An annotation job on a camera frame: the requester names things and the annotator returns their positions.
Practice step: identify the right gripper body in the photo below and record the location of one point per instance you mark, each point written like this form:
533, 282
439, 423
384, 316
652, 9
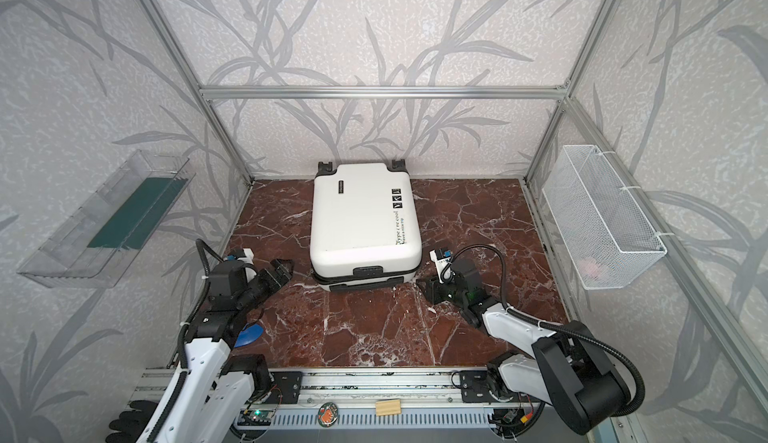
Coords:
437, 288

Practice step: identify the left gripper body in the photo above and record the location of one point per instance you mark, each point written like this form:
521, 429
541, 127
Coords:
274, 273

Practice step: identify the black and white suitcase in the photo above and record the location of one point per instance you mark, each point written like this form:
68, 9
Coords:
365, 232

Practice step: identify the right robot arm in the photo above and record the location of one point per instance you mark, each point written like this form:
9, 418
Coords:
552, 353

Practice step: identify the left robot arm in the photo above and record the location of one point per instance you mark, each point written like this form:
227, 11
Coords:
198, 371

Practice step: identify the green circuit board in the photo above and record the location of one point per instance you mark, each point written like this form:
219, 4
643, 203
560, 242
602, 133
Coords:
256, 418

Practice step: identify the pink item in basket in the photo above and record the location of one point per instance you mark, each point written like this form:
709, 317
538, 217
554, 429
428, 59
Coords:
593, 270

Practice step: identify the small wooden block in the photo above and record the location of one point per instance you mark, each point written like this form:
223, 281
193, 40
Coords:
391, 407

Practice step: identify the round red green badge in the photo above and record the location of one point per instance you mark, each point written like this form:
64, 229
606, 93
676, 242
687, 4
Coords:
328, 415

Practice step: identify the black and yellow glove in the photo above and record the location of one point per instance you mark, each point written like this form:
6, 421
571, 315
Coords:
130, 424

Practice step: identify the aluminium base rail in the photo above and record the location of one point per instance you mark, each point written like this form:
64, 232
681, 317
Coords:
362, 387

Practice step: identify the white wire mesh basket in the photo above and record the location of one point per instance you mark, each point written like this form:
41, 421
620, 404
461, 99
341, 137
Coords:
598, 216

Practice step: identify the clear plastic wall tray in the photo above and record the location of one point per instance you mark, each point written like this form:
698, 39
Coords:
96, 245

